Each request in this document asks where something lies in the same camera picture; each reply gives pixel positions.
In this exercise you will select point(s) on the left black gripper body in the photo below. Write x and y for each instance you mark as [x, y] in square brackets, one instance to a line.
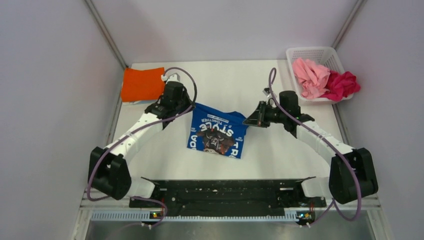
[184, 103]

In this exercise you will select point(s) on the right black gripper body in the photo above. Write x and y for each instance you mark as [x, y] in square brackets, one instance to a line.
[274, 115]

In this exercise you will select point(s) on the blue t shirt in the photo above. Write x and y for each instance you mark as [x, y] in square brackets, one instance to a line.
[216, 132]

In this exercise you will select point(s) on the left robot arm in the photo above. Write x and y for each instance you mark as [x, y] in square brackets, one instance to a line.
[109, 166]

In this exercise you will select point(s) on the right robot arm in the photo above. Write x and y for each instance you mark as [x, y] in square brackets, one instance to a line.
[350, 169]

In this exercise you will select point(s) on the light pink t shirt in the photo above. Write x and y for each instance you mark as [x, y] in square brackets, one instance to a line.
[312, 77]

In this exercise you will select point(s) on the folded orange t shirt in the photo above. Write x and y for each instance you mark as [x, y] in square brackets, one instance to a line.
[142, 85]

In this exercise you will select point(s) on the magenta t shirt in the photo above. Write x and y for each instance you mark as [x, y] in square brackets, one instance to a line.
[340, 86]

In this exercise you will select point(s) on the white plastic basket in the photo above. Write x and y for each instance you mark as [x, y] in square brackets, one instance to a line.
[322, 55]

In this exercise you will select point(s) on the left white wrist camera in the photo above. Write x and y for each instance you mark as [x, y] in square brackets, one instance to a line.
[171, 78]

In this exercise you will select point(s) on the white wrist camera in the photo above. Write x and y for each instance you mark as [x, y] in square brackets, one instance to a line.
[171, 78]
[268, 93]

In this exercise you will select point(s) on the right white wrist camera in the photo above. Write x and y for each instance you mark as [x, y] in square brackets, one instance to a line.
[268, 93]

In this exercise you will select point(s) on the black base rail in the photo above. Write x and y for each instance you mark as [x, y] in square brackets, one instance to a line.
[232, 198]

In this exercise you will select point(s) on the left corner aluminium post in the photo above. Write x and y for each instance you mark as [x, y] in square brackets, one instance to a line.
[98, 20]

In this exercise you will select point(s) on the corner aluminium post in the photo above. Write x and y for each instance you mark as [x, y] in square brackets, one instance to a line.
[98, 20]
[356, 9]

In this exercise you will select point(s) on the right corner aluminium post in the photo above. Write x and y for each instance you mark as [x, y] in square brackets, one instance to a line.
[356, 9]

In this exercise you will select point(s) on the white slotted cable duct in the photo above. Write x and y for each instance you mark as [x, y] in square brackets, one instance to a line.
[152, 216]

